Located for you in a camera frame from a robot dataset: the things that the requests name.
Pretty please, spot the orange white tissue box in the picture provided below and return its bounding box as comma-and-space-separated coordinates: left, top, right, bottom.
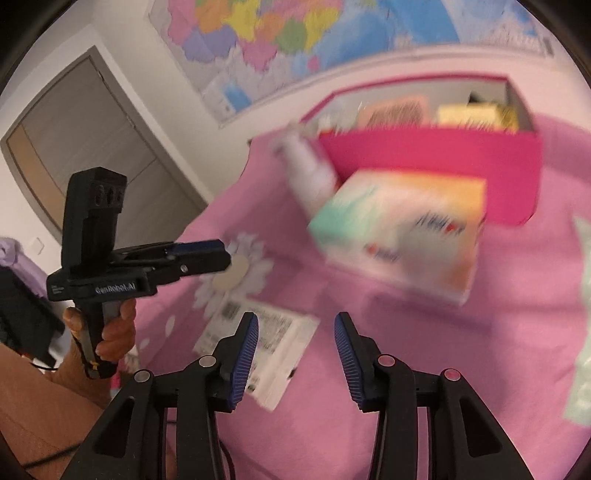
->
308, 169, 487, 305

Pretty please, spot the orange sleeve left forearm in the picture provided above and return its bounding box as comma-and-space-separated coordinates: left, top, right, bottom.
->
0, 344, 111, 464

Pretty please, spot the white barcode packet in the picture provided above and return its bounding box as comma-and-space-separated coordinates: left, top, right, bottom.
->
193, 297, 320, 411

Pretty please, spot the white plastic bottle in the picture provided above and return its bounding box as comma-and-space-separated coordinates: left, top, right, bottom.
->
273, 128, 339, 220

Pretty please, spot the pink wipe packet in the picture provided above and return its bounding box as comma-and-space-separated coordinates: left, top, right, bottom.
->
356, 96, 432, 130

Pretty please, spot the grey wooden door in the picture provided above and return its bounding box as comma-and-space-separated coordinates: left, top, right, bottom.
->
1, 47, 206, 248

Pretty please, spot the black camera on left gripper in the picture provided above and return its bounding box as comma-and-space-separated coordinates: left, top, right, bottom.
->
61, 167, 127, 278

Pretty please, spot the pink cardboard box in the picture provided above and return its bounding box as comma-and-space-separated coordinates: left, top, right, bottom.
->
303, 72, 542, 226

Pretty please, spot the left hand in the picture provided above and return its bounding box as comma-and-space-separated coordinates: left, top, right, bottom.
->
63, 299, 136, 363

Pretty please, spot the colourful wall map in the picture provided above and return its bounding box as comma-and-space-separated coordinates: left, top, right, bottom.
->
147, 0, 551, 123

